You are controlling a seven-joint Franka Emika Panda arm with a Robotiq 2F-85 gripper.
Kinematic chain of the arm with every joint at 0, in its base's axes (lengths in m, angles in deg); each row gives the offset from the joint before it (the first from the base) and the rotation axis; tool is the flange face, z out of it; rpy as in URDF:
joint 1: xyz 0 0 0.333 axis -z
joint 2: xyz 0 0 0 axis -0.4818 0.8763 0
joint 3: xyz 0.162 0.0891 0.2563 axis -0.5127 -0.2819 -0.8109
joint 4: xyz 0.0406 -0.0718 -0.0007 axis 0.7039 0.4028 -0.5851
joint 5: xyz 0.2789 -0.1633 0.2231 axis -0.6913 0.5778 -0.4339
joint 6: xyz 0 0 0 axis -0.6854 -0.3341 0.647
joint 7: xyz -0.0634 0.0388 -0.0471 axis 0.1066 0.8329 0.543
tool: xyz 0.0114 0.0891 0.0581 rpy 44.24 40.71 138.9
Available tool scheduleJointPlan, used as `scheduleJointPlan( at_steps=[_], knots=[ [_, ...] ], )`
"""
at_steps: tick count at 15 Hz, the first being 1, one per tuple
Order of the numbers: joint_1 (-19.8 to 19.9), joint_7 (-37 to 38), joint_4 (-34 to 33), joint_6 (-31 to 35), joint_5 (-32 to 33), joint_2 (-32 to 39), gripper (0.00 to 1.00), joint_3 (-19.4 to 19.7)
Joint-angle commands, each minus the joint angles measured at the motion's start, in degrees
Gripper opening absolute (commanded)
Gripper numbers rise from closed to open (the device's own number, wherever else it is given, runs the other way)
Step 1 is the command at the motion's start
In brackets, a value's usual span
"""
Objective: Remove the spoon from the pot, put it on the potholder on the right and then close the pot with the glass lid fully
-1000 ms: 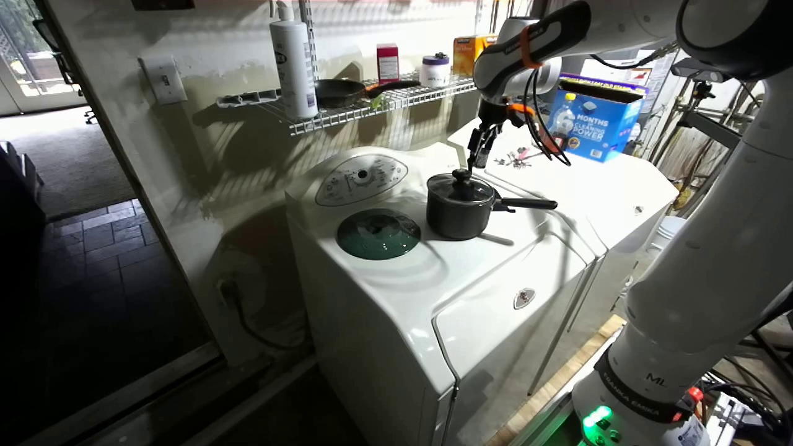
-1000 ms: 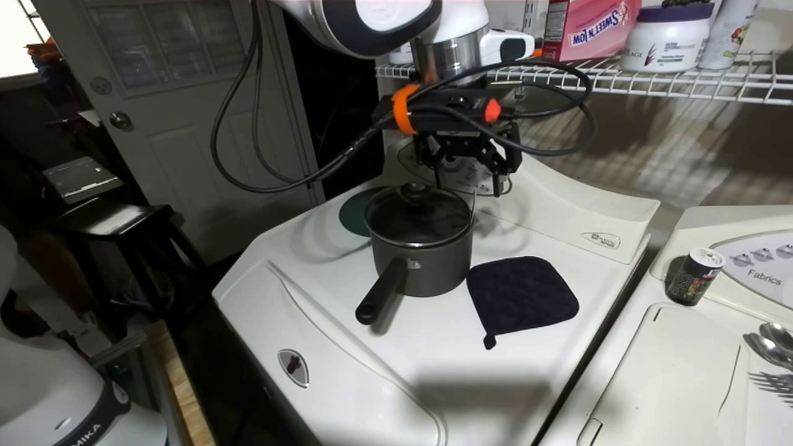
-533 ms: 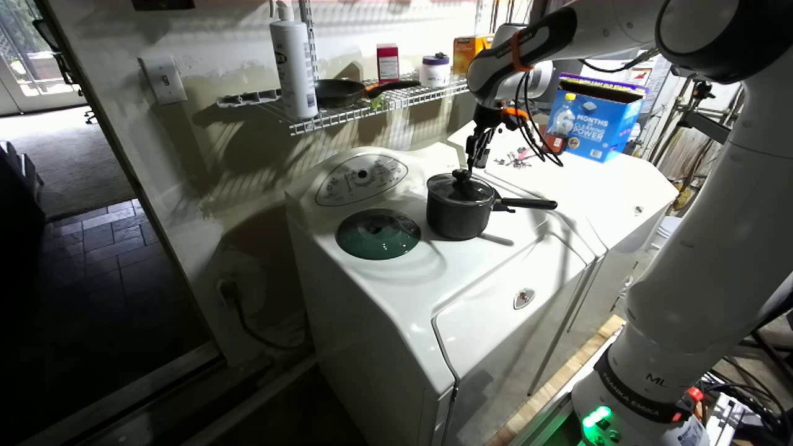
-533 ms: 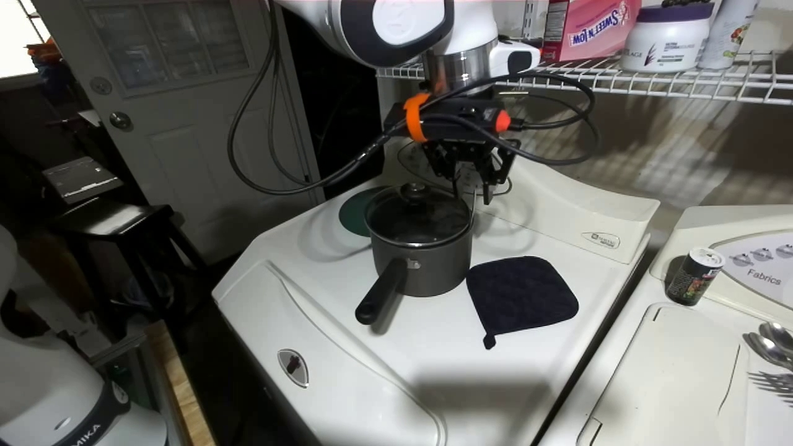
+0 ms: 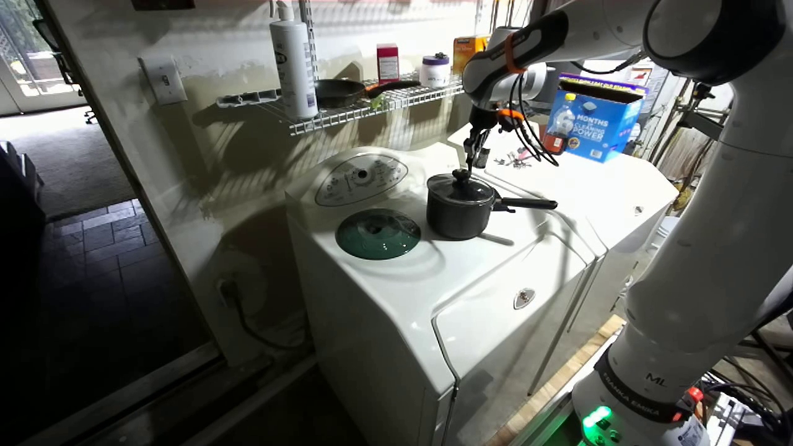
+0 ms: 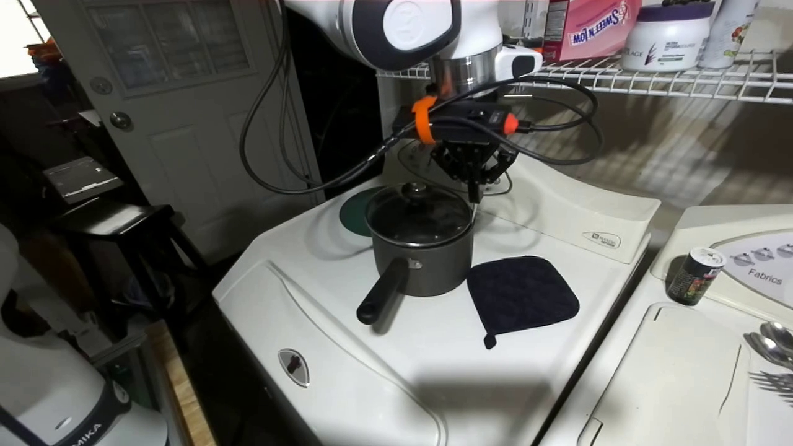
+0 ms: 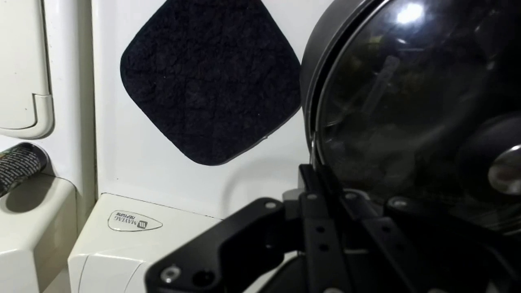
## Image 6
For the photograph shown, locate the silver fork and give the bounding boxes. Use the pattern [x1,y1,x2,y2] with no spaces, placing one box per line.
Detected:
[749,370,793,404]

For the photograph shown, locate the white dryer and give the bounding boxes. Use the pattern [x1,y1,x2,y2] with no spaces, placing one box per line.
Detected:
[541,204,793,446]

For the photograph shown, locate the black stool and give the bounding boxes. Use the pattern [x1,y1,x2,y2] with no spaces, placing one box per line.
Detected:
[50,200,220,331]

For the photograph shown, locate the white tub purple lid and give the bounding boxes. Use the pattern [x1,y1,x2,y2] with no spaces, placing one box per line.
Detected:
[620,0,717,75]

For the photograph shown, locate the pink cardboard box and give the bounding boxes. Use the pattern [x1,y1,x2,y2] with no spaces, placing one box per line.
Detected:
[542,0,644,65]

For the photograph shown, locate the black flat box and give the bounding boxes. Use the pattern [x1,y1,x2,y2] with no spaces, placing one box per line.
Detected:
[42,155,123,207]

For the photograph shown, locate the glass lid black knob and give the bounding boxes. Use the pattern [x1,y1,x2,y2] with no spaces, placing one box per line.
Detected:
[366,180,478,248]

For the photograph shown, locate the white robot base link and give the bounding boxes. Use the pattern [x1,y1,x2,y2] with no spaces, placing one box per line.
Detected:
[0,220,169,446]

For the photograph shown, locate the wooden board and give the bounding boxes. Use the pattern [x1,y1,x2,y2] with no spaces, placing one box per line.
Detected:
[159,329,218,446]

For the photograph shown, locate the tall white can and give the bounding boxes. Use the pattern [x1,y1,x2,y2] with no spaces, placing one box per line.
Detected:
[698,0,763,71]

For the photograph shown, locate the silver spoon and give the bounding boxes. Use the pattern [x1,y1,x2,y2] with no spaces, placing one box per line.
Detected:
[742,329,793,371]

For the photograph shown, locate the dark grey pot black handle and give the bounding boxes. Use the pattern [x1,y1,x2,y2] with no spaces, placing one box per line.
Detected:
[354,184,478,327]

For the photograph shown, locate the dark blue square potholder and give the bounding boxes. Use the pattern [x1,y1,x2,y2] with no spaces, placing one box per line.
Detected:
[465,254,583,351]

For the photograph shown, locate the small dark jar white lid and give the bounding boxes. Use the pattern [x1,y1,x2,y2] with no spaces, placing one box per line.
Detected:
[667,246,729,306]

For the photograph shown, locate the white wire shelf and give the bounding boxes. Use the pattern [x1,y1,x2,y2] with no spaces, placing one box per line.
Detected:
[377,52,793,106]

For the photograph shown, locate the round green trivet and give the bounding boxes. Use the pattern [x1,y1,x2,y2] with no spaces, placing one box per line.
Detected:
[337,186,381,241]

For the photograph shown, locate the black wrist camera orange mounts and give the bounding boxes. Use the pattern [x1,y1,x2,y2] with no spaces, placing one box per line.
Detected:
[408,93,522,148]

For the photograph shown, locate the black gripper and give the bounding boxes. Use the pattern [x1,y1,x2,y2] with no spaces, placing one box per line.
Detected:
[429,134,521,204]

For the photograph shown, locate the white washing machine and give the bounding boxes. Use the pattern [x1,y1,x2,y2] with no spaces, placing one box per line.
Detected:
[210,122,664,446]

